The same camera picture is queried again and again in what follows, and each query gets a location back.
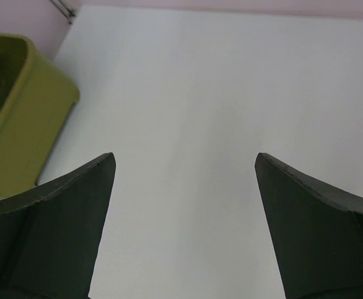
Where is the olive green plastic bin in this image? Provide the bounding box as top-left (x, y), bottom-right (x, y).
top-left (0, 34), bottom-right (80, 199)

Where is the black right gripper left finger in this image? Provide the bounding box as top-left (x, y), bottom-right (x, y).
top-left (0, 153), bottom-right (116, 298)

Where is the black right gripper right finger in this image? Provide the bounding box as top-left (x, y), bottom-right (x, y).
top-left (254, 153), bottom-right (363, 298)

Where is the aluminium frame post left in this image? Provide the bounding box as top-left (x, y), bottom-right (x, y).
top-left (50, 0), bottom-right (76, 24)

